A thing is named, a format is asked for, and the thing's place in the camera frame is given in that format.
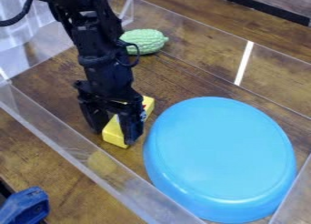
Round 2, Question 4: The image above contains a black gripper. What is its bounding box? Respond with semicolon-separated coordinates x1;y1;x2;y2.
74;48;146;145

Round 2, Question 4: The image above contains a yellow brick with label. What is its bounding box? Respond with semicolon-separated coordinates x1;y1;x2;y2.
101;96;154;148

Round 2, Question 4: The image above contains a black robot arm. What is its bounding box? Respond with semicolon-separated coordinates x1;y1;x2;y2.
28;0;144;145

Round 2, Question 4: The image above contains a blue round tray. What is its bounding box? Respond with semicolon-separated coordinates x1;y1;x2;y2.
142;97;296;223

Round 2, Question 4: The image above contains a green knobbly toy vegetable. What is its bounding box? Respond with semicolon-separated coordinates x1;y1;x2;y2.
120;29;169;55

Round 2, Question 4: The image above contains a blue clamp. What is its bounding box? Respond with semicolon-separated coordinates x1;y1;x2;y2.
0;187;49;224

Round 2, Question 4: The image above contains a black cable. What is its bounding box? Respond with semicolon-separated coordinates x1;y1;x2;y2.
0;0;141;68

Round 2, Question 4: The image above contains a clear acrylic enclosure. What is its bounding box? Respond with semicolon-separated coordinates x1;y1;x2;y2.
0;0;311;224

